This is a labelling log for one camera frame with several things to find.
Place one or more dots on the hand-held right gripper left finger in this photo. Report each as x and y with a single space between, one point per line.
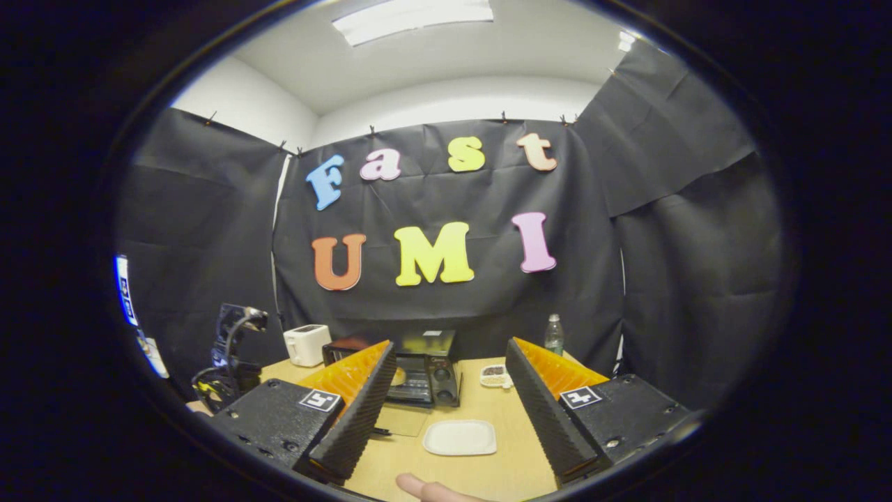
359 418

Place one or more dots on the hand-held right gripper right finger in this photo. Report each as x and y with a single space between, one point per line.
540 418

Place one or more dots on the golden bread roll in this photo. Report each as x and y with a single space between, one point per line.
398 376

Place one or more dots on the black electric oven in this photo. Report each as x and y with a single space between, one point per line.
439 376

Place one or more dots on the small white snack dish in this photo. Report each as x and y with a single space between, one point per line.
496 376

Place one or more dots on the white toaster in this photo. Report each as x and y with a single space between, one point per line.
306 345

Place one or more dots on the clear plastic water bottle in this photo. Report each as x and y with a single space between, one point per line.
554 338

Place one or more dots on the white square plate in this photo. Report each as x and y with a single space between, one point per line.
460 438

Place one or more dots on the white blue standing banner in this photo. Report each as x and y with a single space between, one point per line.
125 293

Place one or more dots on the black backdrop cloth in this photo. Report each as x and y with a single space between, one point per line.
453 195

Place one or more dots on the large ceiling light panel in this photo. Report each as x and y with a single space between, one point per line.
411 19

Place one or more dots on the small ceiling light panel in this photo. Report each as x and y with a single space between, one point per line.
626 42

